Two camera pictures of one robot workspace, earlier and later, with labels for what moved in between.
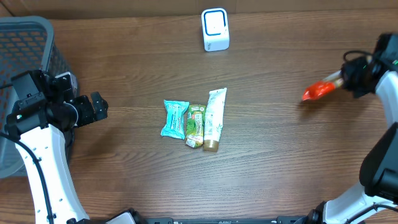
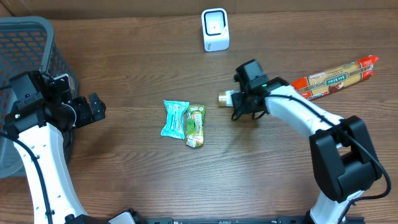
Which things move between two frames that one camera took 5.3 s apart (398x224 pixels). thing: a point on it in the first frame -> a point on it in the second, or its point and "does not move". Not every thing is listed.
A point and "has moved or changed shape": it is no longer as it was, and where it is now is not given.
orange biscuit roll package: x=323 y=86 has moved or changed shape
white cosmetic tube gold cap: x=214 y=119 -> x=225 y=98
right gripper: x=347 y=71 -> x=241 y=107
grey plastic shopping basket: x=27 y=44 does not move
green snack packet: x=195 y=126 does not move
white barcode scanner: x=215 y=29 does not move
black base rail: x=286 y=219 does not move
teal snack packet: x=175 y=126 does not move
